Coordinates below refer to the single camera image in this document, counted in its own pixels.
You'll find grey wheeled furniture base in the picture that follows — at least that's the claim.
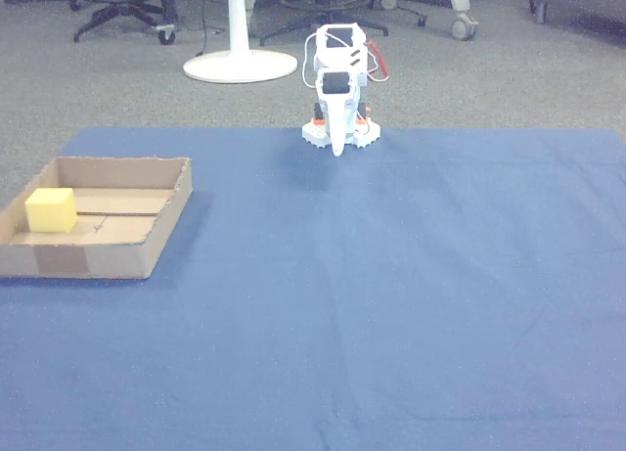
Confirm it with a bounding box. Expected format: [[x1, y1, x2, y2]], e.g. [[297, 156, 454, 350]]
[[243, 0, 480, 42]]

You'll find black floor cable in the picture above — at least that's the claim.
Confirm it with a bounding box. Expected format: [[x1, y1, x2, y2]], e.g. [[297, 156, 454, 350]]
[[194, 0, 227, 59]]

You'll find blue cloth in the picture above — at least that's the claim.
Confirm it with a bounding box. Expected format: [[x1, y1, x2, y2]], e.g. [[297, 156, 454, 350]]
[[0, 126, 626, 451]]

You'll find shallow cardboard box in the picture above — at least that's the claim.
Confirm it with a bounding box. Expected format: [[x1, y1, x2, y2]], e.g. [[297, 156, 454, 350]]
[[0, 156, 194, 280]]

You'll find white cable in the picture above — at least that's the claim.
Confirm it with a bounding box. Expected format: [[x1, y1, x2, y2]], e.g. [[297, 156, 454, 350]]
[[301, 31, 320, 89]]

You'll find white pedestal stand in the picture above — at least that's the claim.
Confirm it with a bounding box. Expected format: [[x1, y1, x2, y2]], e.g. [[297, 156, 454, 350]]
[[182, 0, 299, 84]]

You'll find yellow foam block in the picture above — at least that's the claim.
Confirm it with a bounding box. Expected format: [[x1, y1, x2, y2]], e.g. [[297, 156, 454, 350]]
[[24, 187, 79, 234]]

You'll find red cable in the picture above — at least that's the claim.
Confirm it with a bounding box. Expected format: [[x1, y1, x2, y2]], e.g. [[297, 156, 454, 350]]
[[366, 40, 391, 83]]

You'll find black office chair base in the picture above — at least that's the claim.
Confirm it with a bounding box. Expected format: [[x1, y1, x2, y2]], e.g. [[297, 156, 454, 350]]
[[258, 0, 390, 47], [67, 0, 179, 46]]

